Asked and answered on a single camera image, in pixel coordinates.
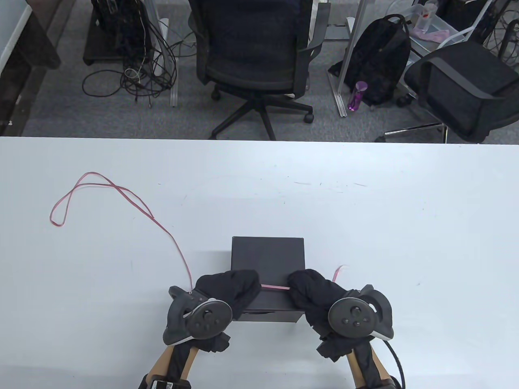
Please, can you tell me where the black mesh office chair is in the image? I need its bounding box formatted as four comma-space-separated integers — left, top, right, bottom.
189, 0, 332, 141

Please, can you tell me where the person's right forearm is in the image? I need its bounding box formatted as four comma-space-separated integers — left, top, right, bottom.
347, 342, 392, 389

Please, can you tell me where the black backpack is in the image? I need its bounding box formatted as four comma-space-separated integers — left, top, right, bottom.
328, 13, 412, 107

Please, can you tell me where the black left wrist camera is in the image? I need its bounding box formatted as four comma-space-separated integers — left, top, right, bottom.
191, 332, 232, 354

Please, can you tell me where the purple water bottle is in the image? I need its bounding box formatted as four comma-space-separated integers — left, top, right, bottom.
347, 80, 369, 112

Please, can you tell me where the person's left hand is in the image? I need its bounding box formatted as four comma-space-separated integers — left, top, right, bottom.
195, 269, 262, 321

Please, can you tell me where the black right wrist pack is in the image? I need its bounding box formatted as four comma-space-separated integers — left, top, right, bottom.
357, 376, 400, 389

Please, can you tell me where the black left wrist pack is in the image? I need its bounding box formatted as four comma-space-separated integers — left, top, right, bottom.
140, 375, 191, 389

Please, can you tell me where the black wrist pack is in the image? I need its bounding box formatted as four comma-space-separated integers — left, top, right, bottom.
357, 376, 400, 389
140, 375, 191, 389

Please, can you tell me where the grey hand controller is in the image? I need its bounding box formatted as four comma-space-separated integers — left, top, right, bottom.
328, 284, 395, 340
163, 286, 233, 346

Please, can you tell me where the tangle of black cables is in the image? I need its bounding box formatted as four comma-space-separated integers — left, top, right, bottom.
483, 0, 519, 67
82, 12, 179, 108

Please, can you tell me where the grey right hand controller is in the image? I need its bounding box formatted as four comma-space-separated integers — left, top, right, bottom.
328, 284, 395, 340

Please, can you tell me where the person's left forearm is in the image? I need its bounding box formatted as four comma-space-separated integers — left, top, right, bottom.
146, 344, 200, 389

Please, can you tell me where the grey left hand controller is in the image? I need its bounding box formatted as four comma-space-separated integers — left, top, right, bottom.
163, 286, 233, 346

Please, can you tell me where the pink bow ribbon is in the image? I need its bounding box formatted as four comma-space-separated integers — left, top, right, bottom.
50, 172, 348, 291

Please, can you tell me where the white desk with dark sides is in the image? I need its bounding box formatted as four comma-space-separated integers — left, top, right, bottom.
0, 0, 75, 136

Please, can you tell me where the clear spray bottle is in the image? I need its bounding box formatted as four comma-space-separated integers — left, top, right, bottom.
421, 0, 439, 32

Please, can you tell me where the black chair with grey armrest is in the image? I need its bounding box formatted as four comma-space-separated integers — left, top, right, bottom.
375, 41, 519, 143

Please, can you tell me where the pink cloth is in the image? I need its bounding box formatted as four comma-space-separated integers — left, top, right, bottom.
414, 26, 451, 42

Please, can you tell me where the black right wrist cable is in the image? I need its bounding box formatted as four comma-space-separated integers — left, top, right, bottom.
383, 340, 406, 389

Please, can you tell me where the person's right hand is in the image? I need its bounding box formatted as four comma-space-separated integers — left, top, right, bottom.
286, 269, 363, 337

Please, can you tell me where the clear plastic bin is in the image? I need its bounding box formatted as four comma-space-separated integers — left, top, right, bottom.
410, 0, 465, 45

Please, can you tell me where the black cardboard box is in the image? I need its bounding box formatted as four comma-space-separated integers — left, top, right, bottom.
230, 237, 305, 312

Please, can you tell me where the black computer tower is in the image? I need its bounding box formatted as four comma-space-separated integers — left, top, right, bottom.
91, 0, 152, 61

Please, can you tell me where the white power strip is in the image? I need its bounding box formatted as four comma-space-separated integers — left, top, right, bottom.
154, 18, 169, 75

